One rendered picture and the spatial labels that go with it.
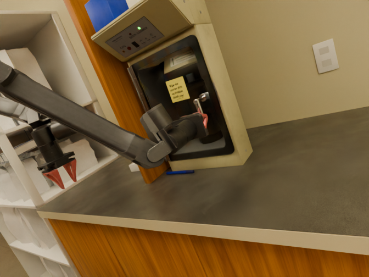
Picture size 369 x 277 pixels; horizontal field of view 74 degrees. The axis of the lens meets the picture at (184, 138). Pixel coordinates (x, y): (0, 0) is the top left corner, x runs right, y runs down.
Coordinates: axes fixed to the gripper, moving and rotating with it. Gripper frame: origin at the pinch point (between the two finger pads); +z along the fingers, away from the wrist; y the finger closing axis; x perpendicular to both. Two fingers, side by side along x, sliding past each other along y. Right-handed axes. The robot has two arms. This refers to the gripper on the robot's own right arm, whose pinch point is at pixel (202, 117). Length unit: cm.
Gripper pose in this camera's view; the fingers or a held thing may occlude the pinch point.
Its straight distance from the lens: 77.3
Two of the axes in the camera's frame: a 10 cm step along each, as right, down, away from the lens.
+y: -7.8, 1.6, 6.1
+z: 5.1, -4.1, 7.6
